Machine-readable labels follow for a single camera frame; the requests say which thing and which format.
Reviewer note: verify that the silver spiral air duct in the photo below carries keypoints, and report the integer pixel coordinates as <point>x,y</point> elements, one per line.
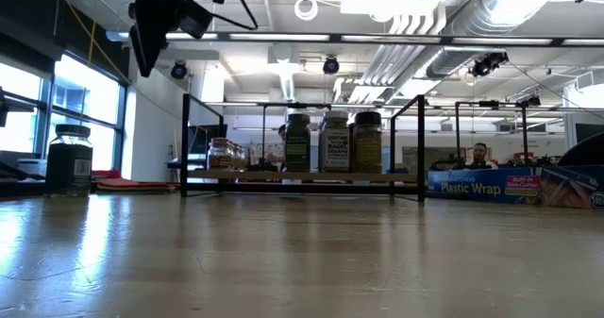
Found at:
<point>476,11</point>

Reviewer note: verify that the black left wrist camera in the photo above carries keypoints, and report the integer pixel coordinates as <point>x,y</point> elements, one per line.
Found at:
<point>196,18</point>

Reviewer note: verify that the black lid jar yellow-green label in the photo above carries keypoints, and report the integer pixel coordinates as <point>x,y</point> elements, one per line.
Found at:
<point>367,143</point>

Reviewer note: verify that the red paper folder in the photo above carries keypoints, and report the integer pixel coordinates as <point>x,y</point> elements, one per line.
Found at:
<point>137,185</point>

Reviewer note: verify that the black ceiling dome camera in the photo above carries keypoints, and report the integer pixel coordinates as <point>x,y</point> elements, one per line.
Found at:
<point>179,71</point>
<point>331,65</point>

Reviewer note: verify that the large bright window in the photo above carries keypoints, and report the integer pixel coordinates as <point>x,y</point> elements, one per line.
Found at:
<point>87,101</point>

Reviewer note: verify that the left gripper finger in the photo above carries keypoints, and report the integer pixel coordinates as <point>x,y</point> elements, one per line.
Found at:
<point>146,49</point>

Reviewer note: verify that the black metal frame stand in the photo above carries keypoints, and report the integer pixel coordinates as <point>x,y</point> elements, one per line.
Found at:
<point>491,104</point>

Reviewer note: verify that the black curved chair back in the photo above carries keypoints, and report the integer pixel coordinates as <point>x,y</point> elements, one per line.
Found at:
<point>585,155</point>

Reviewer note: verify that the red corner pad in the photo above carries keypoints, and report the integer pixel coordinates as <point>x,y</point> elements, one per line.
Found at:
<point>106,173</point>

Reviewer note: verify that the green lid herb jar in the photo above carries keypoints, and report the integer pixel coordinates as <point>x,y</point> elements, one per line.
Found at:
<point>297,143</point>
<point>70,167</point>

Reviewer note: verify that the white lid bagel seasoning jar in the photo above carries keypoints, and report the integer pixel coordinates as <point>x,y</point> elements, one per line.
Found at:
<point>334,143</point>

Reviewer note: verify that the blue plastic wrap box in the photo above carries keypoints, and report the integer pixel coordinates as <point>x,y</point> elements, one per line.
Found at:
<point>472,186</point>

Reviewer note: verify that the person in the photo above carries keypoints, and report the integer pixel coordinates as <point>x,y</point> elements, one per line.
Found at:
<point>282,131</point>
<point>480,155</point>

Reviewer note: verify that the small clear glass spice jar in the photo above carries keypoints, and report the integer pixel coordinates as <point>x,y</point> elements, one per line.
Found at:
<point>234,158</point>
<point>241,159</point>
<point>220,156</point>

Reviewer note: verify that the black hanging camera rig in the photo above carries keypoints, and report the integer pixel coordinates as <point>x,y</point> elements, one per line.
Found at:
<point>488,63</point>

